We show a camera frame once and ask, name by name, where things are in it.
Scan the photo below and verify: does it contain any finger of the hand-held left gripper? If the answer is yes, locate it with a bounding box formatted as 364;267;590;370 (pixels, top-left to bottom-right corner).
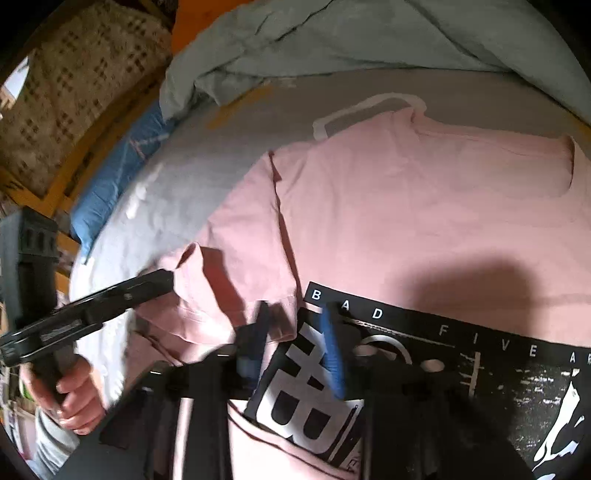
53;270;175;334

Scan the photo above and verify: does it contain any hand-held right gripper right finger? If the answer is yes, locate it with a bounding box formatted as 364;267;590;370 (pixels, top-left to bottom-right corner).
321;307;536;480

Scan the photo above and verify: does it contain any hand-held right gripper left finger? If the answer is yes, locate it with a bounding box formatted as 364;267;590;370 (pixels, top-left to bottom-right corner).
60;302;271;480

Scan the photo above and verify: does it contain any pink printed T-shirt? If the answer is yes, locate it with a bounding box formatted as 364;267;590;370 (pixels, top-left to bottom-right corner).
131;111;591;480

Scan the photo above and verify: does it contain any person's left forearm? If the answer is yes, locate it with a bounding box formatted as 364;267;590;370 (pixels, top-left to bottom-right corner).
32;408;81;478

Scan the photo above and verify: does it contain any person's left hand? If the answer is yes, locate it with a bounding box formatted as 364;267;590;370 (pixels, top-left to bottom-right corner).
21;355;106;435

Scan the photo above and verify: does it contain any blue pillow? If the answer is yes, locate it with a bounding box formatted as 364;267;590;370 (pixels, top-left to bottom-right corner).
69;104;178;259

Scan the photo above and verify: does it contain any orange carrot plush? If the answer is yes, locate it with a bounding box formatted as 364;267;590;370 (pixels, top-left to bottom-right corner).
171;0;232;42

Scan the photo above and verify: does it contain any grey-green duvet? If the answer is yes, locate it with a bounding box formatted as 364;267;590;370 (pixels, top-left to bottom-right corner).
159;0;591;121

